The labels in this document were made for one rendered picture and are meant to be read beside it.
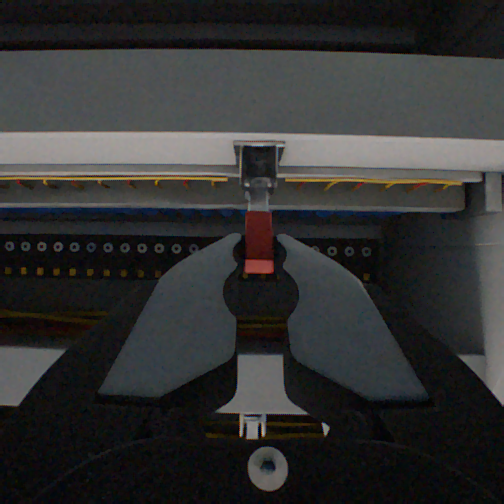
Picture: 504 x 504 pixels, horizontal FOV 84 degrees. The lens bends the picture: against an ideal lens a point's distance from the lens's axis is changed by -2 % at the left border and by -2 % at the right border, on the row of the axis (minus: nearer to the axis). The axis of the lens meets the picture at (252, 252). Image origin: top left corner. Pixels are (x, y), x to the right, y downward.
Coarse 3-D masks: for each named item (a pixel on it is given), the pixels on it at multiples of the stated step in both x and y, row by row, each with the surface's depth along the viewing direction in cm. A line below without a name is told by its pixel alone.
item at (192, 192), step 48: (0, 192) 22; (48, 192) 22; (96, 192) 22; (144, 192) 22; (192, 192) 22; (240, 192) 21; (288, 192) 21; (336, 192) 21; (384, 192) 21; (432, 192) 21
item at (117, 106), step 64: (0, 64) 14; (64, 64) 14; (128, 64) 14; (192, 64) 14; (256, 64) 14; (320, 64) 14; (384, 64) 14; (448, 64) 14; (0, 128) 14; (64, 128) 14; (128, 128) 14; (192, 128) 14; (256, 128) 14; (320, 128) 14; (384, 128) 14; (448, 128) 14
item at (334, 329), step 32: (288, 256) 10; (320, 256) 10; (288, 288) 9; (320, 288) 9; (352, 288) 9; (288, 320) 7; (320, 320) 7; (352, 320) 7; (288, 352) 7; (320, 352) 7; (352, 352) 7; (384, 352) 7; (288, 384) 7; (320, 384) 6; (352, 384) 6; (384, 384) 6; (416, 384) 6; (320, 416) 7
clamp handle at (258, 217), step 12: (252, 180) 17; (252, 192) 15; (264, 192) 15; (252, 204) 14; (264, 204) 14; (252, 216) 13; (264, 216) 13; (252, 228) 13; (264, 228) 13; (252, 240) 12; (264, 240) 12; (252, 252) 11; (264, 252) 11; (252, 264) 11; (264, 264) 11
